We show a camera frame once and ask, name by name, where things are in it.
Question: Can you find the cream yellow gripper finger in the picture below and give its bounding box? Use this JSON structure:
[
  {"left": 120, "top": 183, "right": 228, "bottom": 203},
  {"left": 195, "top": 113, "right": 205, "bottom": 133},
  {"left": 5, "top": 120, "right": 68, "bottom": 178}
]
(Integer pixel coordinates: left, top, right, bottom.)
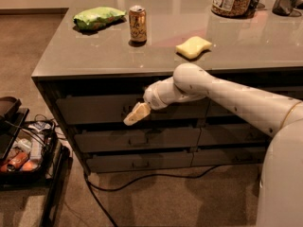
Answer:
[{"left": 123, "top": 102, "right": 151, "bottom": 126}]

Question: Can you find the grey drawer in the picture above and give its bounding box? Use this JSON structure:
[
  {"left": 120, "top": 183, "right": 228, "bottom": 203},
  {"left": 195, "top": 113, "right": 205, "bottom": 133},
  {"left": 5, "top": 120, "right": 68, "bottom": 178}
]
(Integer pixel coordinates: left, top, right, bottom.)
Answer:
[
  {"left": 56, "top": 95, "right": 209, "bottom": 125},
  {"left": 74, "top": 127, "right": 200, "bottom": 152},
  {"left": 198, "top": 123, "right": 269, "bottom": 146},
  {"left": 206, "top": 100, "right": 233, "bottom": 117},
  {"left": 191, "top": 147, "right": 266, "bottom": 166},
  {"left": 86, "top": 151, "right": 193, "bottom": 173}
]

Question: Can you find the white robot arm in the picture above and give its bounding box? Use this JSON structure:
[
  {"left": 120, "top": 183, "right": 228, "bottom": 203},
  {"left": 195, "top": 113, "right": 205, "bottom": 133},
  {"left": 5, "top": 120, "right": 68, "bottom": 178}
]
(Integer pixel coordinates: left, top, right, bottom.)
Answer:
[{"left": 124, "top": 63, "right": 303, "bottom": 227}]

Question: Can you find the grey drawer cabinet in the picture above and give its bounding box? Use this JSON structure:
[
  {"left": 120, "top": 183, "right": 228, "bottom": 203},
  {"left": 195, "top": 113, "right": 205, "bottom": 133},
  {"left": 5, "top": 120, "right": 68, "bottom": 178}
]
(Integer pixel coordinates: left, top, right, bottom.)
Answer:
[{"left": 32, "top": 0, "right": 303, "bottom": 173}]

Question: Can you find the yellow sponge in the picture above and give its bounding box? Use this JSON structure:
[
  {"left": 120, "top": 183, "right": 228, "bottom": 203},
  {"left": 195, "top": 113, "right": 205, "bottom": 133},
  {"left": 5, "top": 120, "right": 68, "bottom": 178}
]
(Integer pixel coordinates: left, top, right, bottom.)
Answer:
[{"left": 175, "top": 36, "right": 212, "bottom": 60}]

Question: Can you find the orange soda can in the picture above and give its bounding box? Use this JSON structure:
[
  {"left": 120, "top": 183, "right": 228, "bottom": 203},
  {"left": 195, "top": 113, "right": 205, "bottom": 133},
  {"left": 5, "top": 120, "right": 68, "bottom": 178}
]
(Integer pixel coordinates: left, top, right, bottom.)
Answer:
[{"left": 129, "top": 5, "right": 147, "bottom": 43}]

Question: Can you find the green chip bag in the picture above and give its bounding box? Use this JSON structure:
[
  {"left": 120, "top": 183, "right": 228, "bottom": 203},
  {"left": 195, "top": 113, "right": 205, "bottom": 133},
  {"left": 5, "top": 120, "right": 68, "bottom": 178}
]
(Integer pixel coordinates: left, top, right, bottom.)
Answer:
[{"left": 73, "top": 7, "right": 126, "bottom": 30}]

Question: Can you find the black cart with clutter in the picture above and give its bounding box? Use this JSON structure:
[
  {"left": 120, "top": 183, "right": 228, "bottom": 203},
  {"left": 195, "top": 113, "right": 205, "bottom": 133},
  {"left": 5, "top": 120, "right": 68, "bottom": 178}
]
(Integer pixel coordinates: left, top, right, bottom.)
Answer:
[{"left": 0, "top": 96, "right": 69, "bottom": 227}]

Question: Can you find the dark glass pitcher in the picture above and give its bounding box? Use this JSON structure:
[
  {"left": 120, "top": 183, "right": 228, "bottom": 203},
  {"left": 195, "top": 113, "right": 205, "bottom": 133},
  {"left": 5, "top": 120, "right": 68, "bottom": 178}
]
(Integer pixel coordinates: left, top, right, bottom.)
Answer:
[{"left": 272, "top": 0, "right": 302, "bottom": 17}]

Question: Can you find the black floor cable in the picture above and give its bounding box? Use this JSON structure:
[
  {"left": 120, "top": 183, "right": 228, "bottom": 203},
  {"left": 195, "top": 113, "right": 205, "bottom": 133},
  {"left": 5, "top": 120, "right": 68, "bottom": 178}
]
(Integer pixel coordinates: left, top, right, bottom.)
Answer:
[{"left": 82, "top": 165, "right": 222, "bottom": 227}]

